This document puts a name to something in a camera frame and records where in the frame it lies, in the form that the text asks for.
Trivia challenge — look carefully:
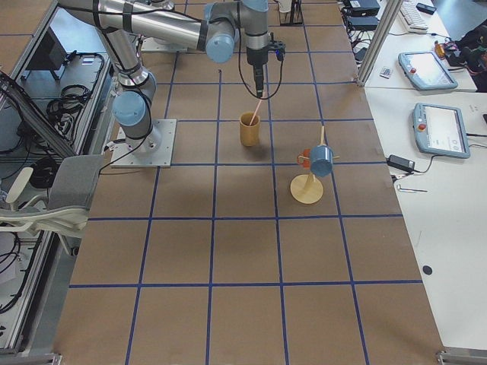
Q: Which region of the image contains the orange mug on tree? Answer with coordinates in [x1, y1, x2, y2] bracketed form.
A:
[297, 148, 311, 170]

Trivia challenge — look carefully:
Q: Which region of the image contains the aluminium frame post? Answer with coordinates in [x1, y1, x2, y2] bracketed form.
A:
[356, 0, 403, 87]

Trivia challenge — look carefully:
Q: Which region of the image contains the bamboo chopstick holder cup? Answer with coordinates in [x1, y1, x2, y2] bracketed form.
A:
[239, 112, 260, 147]

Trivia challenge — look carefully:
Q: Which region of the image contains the teach pendant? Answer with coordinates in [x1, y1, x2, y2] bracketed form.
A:
[412, 103, 470, 159]
[398, 51, 458, 90]

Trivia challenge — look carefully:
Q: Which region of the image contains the small black power brick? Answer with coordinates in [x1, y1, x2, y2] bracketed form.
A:
[387, 154, 415, 173]

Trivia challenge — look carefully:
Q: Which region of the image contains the pink chopstick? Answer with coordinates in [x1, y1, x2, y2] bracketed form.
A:
[248, 99, 263, 127]

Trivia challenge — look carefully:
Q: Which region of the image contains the blue mug on tree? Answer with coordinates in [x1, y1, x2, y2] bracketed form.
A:
[310, 144, 333, 177]

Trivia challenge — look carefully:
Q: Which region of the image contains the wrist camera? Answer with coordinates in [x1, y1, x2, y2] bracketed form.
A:
[269, 40, 285, 62]

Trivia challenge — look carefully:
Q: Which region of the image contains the wooden mug tree stand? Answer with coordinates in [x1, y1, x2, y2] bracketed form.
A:
[290, 125, 338, 205]

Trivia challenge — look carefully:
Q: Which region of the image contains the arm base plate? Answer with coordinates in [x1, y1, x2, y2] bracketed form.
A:
[110, 119, 177, 168]
[142, 37, 188, 52]

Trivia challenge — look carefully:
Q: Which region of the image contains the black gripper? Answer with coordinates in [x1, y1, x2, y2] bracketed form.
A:
[245, 33, 270, 98]

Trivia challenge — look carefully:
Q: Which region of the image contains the teach pendant far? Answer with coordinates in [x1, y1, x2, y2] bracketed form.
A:
[398, 51, 458, 90]

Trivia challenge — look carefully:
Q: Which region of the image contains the teach pendant near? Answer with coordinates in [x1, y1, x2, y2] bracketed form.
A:
[412, 103, 470, 159]

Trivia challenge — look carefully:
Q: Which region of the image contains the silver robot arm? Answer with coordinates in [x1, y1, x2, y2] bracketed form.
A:
[59, 1, 271, 98]

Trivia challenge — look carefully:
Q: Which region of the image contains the black wire mug rack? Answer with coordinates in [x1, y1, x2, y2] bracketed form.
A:
[277, 0, 304, 26]

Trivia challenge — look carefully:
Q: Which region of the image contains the grey office chair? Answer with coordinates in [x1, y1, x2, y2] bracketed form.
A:
[1, 154, 103, 256]

